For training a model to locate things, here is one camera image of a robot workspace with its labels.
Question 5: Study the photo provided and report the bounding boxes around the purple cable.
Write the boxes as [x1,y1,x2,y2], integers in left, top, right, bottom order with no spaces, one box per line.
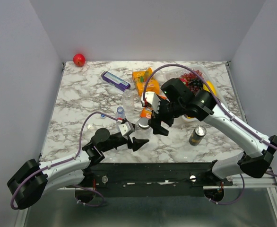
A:
[10,112,120,210]
[142,63,277,178]

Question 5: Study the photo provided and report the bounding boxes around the clear wide-mouth plastic jar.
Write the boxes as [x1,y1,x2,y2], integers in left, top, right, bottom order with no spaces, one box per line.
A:
[132,121,152,140]

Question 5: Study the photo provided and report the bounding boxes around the black drink can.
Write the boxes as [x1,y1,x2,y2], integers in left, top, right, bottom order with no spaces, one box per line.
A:
[189,125,207,146]

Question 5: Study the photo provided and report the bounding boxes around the orange razor box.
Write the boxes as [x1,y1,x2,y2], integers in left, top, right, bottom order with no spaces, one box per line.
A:
[139,94,167,120]

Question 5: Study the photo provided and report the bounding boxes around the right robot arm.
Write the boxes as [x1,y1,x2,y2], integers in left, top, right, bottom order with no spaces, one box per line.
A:
[141,78,277,185]

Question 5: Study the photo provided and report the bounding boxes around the red dragon fruit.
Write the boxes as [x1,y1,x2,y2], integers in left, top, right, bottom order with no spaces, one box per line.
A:
[180,78,188,86]

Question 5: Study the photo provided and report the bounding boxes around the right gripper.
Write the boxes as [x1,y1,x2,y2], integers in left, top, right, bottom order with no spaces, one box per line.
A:
[147,96,184,137]

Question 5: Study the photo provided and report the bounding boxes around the silver metal jar lid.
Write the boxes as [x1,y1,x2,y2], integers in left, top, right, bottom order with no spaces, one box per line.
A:
[137,118,150,130]

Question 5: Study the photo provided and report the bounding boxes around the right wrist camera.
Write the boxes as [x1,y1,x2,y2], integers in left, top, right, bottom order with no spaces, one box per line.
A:
[141,91,161,114]

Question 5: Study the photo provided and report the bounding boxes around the white plastic basket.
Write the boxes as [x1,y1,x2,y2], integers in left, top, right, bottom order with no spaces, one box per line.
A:
[163,65,229,122]

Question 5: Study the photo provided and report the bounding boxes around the red apple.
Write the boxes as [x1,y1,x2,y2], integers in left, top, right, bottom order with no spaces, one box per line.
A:
[73,53,86,67]

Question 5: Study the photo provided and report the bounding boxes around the red grape bunch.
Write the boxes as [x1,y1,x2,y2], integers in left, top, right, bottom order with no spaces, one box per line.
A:
[181,70,203,81]

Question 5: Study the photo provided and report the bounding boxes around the orange yellow snack pack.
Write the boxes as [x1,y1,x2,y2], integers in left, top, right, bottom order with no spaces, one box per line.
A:
[132,68,160,97]

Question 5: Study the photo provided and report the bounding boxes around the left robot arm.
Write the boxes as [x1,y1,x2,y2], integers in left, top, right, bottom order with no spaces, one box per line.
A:
[7,128,149,210]

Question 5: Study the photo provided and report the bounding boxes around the black base frame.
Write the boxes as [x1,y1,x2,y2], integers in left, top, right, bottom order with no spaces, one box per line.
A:
[79,162,233,198]

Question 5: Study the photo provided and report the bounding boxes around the black grape bunch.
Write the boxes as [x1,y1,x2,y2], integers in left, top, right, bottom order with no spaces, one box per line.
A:
[188,79,203,93]

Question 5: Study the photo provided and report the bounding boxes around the purple rectangular box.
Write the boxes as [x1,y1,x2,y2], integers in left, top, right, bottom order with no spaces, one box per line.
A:
[101,71,131,92]

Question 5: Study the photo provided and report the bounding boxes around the clear crushed plastic bottle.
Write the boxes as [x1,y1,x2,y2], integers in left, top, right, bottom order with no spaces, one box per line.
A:
[122,89,135,120]

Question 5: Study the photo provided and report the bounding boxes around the blue tinted plastic bottle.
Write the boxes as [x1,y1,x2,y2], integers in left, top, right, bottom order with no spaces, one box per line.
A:
[115,106,126,119]

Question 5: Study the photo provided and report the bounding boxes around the yellow mango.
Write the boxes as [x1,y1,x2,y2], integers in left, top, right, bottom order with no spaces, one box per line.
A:
[202,81,217,97]

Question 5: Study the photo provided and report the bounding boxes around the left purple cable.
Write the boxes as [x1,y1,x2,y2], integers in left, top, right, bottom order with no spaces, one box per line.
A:
[10,112,120,210]

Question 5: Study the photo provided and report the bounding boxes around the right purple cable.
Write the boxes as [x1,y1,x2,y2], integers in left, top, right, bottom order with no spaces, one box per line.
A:
[142,63,277,178]

